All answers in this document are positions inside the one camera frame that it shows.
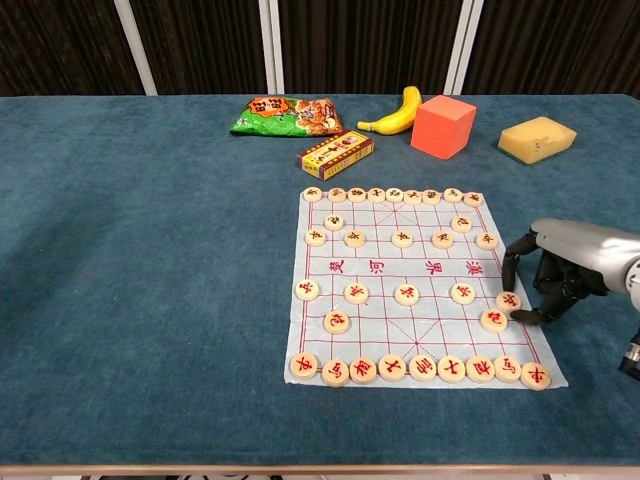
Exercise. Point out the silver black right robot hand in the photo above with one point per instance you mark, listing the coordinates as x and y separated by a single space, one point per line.
580 245

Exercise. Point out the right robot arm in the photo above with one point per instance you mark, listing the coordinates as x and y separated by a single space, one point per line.
632 356

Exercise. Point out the black-lettered wooden chess piece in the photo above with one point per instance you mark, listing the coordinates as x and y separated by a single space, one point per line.
315 236
336 194
394 194
312 194
472 199
431 196
354 238
453 195
334 221
376 195
356 194
442 239
486 240
461 223
401 238
413 196

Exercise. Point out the white xiangqi board sheet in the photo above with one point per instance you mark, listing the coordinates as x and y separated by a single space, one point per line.
425 270

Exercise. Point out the red yellow small box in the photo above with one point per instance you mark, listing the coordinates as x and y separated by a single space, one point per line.
336 154

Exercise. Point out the yellow sponge block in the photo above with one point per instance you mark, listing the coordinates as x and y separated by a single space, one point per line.
535 137

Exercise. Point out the orange foam cube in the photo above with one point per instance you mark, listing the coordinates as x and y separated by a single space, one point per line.
440 127

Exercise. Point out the dark ribbed partition panel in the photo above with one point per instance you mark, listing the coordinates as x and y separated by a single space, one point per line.
200 45
55 45
370 45
560 45

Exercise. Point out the yellow banana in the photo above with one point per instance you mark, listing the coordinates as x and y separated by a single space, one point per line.
397 120

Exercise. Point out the green snack bag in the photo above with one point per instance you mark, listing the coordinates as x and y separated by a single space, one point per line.
287 117

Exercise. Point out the teal velvet tablecloth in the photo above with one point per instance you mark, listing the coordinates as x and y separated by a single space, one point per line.
150 280

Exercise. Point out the white partition post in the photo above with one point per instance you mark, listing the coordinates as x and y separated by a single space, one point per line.
136 45
272 45
464 45

